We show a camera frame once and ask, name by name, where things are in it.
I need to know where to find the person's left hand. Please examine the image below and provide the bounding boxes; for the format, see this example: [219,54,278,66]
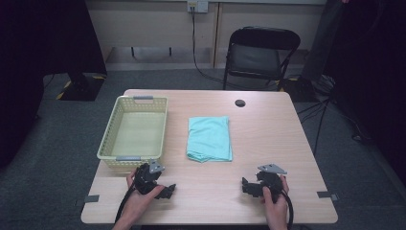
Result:
[123,169,166,222]

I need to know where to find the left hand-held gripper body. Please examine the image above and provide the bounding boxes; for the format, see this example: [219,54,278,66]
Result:
[133,159,167,196]

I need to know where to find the black stand base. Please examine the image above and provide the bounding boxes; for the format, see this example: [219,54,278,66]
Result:
[56,72,106,103]
[278,76,321,104]

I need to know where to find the yellow plastic basket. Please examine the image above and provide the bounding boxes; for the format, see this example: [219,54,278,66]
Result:
[96,95,169,170]

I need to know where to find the person's right hand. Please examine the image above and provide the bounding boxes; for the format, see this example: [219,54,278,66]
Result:
[259,174,290,222]

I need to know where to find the grey tape strip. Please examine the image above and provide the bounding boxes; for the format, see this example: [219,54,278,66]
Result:
[75,194,101,207]
[316,190,339,202]

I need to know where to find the black folding chair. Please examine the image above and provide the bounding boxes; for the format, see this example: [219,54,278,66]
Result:
[222,26,302,92]

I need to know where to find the white wall outlet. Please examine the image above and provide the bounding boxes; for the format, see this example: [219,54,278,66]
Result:
[187,0,210,14]

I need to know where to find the dark curtain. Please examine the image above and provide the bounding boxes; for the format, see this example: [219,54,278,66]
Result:
[322,0,406,188]
[0,0,108,170]

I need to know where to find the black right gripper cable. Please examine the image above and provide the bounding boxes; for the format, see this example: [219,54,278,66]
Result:
[280,190,295,230]

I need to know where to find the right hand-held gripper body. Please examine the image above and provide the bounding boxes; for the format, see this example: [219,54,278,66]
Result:
[255,163,288,204]

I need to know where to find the turquoise cloth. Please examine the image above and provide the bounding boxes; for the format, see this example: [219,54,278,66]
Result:
[186,115,234,164]

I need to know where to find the black floor cables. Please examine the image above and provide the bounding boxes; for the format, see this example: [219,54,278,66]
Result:
[296,74,372,158]

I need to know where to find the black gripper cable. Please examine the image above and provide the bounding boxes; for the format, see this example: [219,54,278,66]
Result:
[280,190,295,230]
[114,184,136,224]

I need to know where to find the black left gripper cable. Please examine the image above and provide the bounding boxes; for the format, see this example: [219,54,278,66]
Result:
[114,184,136,224]

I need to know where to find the grey upright panel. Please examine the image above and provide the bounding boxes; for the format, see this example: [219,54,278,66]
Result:
[301,0,340,82]

